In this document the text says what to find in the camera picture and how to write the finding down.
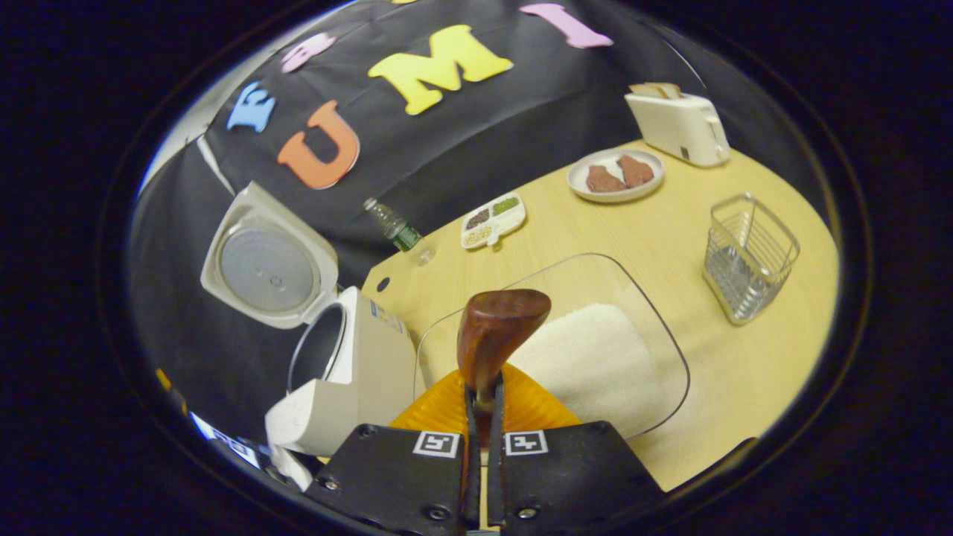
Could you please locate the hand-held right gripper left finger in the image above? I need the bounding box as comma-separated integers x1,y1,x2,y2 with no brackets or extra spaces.
304,365,483,533

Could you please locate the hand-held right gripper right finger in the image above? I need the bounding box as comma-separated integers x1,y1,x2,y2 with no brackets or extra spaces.
488,365,667,533

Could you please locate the white rice cooker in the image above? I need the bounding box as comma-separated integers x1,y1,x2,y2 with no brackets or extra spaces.
200,181,418,456

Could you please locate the heap of white rice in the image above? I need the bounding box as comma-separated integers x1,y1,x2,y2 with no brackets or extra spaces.
510,303,675,438

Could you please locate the brown wooden spoon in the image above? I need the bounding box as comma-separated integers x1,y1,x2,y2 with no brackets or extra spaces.
456,289,553,447

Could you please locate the metal wire chopstick holder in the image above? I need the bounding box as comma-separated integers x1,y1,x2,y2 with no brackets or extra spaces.
702,193,801,327

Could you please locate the clear plastic tray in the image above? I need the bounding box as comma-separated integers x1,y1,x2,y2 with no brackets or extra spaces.
413,253,691,441

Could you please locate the clear plastic water bottle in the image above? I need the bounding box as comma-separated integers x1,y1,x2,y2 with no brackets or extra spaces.
363,197,424,252

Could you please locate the white divided grain dish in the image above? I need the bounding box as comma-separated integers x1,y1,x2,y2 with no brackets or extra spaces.
460,192,527,250

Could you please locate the white round plate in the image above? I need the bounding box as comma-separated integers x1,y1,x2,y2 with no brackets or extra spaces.
567,147,666,204

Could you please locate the brown meat piece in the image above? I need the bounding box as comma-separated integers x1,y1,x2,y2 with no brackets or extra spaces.
616,154,656,188
586,165,628,194

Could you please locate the white toaster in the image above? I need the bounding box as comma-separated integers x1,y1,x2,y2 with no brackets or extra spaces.
624,83,732,168

